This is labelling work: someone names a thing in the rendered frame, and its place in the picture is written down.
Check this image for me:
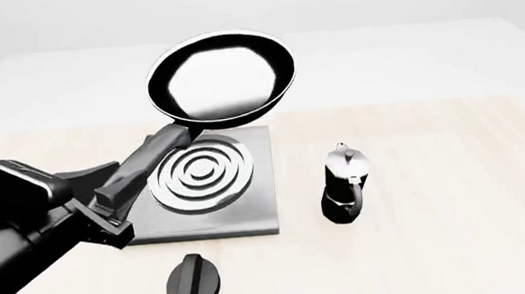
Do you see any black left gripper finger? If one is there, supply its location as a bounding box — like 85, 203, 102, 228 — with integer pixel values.
53, 160, 123, 203
113, 168, 160, 223

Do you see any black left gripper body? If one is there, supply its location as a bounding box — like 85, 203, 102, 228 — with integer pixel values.
48, 191, 138, 257

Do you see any black frying pan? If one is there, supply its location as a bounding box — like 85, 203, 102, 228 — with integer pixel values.
81, 23, 308, 217

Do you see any round black stove knob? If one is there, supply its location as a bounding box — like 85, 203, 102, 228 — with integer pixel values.
163, 250, 226, 294

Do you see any flat black stove plate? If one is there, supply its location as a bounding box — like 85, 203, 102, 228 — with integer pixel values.
117, 124, 282, 248

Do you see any black and silver moka pot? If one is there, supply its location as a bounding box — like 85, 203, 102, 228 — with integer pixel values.
315, 139, 375, 226

